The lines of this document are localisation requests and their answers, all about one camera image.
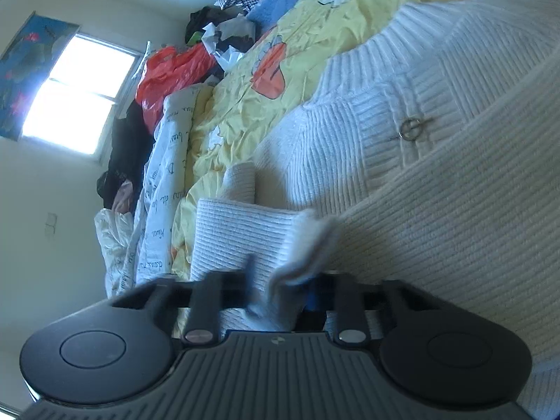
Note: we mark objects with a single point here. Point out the white printed quilt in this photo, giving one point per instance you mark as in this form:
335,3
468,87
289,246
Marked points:
168,148

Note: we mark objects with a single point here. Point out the window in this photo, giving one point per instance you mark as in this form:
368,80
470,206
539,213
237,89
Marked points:
83,92

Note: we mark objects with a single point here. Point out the black and green bag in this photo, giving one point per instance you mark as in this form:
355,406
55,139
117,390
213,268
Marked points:
199,24

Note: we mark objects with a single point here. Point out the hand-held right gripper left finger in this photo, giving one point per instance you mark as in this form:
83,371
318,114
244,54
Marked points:
204,302

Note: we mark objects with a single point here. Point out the white crinkled plastic bag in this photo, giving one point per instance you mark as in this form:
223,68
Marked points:
111,240

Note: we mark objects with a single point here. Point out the blue towel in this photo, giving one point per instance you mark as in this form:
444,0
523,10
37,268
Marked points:
284,2

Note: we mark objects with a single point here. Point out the pink cloth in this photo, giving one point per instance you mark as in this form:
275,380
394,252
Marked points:
124,194

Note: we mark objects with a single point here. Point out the white knit sweater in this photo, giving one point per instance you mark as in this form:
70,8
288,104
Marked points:
437,192

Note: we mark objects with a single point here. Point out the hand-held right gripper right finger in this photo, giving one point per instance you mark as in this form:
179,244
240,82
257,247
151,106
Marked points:
313,302

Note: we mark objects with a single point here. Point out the checkered cloth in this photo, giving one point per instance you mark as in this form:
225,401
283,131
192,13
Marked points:
234,1

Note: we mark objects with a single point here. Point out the black clothes pile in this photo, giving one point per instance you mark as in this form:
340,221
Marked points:
129,148

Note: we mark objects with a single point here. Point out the yellow printed bedsheet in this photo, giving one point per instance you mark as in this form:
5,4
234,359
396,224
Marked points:
350,30

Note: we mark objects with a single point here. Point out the blue floral curtain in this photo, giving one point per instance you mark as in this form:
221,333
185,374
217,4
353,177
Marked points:
22,70

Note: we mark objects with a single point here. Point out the red plastic bag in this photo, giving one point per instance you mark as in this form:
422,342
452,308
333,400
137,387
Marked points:
175,70

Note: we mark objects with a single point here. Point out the white crumpled plastic bag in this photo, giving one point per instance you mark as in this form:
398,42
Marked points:
232,35

